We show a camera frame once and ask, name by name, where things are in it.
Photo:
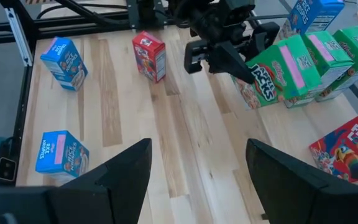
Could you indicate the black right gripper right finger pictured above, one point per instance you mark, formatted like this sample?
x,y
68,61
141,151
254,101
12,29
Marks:
x,y
306,199

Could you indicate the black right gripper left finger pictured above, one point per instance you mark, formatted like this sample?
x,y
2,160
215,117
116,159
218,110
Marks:
x,y
104,196

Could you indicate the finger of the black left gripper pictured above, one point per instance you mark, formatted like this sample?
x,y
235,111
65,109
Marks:
x,y
264,37
228,62

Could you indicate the blue Rice Krispies cereal box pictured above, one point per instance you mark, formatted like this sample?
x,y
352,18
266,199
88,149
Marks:
x,y
62,155
312,15
64,62

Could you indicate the red Froot Loops cereal box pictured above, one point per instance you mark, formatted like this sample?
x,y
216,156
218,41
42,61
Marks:
x,y
149,56
346,149

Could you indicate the silver aluminium extrusion bar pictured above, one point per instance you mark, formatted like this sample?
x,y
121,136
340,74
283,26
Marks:
x,y
19,37

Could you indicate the small black camera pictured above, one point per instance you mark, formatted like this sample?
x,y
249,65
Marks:
x,y
6,168

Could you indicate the black metal table frame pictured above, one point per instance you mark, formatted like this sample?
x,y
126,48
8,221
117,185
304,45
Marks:
x,y
26,93

